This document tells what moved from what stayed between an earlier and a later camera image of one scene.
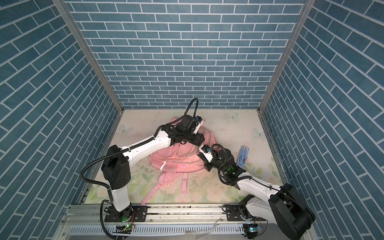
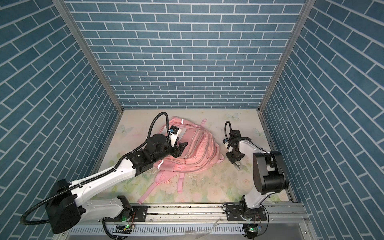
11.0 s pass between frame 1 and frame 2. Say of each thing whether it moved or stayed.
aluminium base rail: stayed
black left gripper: moved
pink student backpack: stayed
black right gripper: moved
